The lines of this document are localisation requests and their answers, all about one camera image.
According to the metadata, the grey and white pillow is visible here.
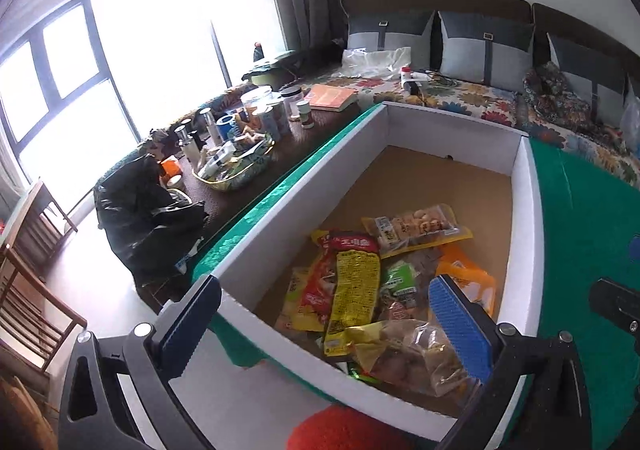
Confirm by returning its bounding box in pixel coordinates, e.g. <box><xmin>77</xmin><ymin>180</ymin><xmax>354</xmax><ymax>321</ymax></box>
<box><xmin>437</xmin><ymin>10</ymin><xmax>536</xmax><ymax>87</ymax></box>
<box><xmin>545</xmin><ymin>32</ymin><xmax>631</xmax><ymax>127</ymax></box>
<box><xmin>345</xmin><ymin>9</ymin><xmax>436</xmax><ymax>67</ymax></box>

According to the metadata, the white power strip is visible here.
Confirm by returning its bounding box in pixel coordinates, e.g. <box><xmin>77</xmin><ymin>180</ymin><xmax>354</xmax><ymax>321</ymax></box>
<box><xmin>399</xmin><ymin>66</ymin><xmax>432</xmax><ymax>87</ymax></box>

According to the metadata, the red and yellow packet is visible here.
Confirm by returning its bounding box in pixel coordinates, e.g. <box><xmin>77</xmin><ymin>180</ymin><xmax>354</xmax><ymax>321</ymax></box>
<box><xmin>300</xmin><ymin>245</ymin><xmax>337</xmax><ymax>326</ymax></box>

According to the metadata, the black framed window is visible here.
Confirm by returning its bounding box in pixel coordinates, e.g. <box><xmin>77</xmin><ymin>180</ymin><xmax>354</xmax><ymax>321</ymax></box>
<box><xmin>0</xmin><ymin>0</ymin><xmax>151</xmax><ymax>191</ymax></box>

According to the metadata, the clear packet of brown balls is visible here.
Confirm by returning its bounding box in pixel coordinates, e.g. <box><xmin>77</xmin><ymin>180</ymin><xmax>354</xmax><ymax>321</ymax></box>
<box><xmin>350</xmin><ymin>319</ymin><xmax>477</xmax><ymax>397</ymax></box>

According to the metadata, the green label snack packet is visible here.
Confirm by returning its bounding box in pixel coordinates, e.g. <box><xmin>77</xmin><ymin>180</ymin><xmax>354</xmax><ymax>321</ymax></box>
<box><xmin>380</xmin><ymin>260</ymin><xmax>420</xmax><ymax>310</ymax></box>

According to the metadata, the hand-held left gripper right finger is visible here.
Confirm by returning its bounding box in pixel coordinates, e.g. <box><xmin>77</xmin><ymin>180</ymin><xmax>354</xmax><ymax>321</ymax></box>
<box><xmin>429</xmin><ymin>274</ymin><xmax>593</xmax><ymax>450</ymax></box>

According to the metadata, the white cardboard box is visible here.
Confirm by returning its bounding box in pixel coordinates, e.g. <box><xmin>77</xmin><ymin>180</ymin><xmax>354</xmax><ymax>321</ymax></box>
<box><xmin>210</xmin><ymin>101</ymin><xmax>547</xmax><ymax>444</ymax></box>

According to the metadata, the folded floral quilt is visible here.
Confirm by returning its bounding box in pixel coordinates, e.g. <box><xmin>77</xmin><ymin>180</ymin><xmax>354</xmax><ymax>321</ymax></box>
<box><xmin>521</xmin><ymin>61</ymin><xmax>627</xmax><ymax>142</ymax></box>

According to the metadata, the yellow snack packet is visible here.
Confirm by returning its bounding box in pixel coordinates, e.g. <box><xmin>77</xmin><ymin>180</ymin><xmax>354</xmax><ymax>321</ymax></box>
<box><xmin>322</xmin><ymin>250</ymin><xmax>383</xmax><ymax>359</ymax></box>

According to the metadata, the silver bottle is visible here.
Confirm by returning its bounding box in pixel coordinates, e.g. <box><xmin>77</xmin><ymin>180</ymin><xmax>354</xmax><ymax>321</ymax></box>
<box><xmin>199</xmin><ymin>106</ymin><xmax>222</xmax><ymax>144</ymax></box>
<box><xmin>174</xmin><ymin>126</ymin><xmax>199</xmax><ymax>167</ymax></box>

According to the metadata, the clear jar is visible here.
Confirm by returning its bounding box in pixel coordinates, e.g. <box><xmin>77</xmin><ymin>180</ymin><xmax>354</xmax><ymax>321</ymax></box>
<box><xmin>241</xmin><ymin>85</ymin><xmax>274</xmax><ymax>119</ymax></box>

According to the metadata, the wooden chair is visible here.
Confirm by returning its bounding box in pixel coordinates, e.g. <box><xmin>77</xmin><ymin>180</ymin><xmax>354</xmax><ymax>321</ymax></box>
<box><xmin>0</xmin><ymin>249</ymin><xmax>89</xmax><ymax>377</ymax></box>
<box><xmin>9</xmin><ymin>177</ymin><xmax>79</xmax><ymax>277</ymax></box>

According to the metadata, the dark red snack packet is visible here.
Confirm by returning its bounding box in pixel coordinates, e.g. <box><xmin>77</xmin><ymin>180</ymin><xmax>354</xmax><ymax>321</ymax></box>
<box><xmin>326</xmin><ymin>229</ymin><xmax>377</xmax><ymax>253</ymax></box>

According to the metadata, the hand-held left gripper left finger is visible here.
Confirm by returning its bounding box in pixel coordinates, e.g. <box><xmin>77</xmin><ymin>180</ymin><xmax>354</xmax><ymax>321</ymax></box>
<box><xmin>57</xmin><ymin>274</ymin><xmax>222</xmax><ymax>450</ymax></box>

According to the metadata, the flat clear plastic bag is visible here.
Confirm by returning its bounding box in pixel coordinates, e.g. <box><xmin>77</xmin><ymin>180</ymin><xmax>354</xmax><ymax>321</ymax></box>
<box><xmin>341</xmin><ymin>46</ymin><xmax>413</xmax><ymax>79</ymax></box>

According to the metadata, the orange book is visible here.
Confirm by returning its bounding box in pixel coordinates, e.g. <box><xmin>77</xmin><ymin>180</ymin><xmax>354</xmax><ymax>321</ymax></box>
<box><xmin>301</xmin><ymin>84</ymin><xmax>359</xmax><ymax>113</ymax></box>

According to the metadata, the black plastic bag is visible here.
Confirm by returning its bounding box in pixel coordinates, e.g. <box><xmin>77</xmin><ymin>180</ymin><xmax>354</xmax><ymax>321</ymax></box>
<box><xmin>94</xmin><ymin>154</ymin><xmax>209</xmax><ymax>282</ymax></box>

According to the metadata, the dark wooden side table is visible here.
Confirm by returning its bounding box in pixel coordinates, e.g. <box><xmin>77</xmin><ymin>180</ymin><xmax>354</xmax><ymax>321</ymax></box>
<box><xmin>94</xmin><ymin>80</ymin><xmax>368</xmax><ymax>283</ymax></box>

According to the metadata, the patterned basket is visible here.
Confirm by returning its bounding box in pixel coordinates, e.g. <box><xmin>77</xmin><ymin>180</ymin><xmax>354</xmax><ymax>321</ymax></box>
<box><xmin>192</xmin><ymin>132</ymin><xmax>277</xmax><ymax>192</ymax></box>

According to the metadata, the black lid jar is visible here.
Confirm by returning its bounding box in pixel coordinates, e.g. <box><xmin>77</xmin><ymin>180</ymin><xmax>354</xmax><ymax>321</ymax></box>
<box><xmin>279</xmin><ymin>86</ymin><xmax>306</xmax><ymax>122</ymax></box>

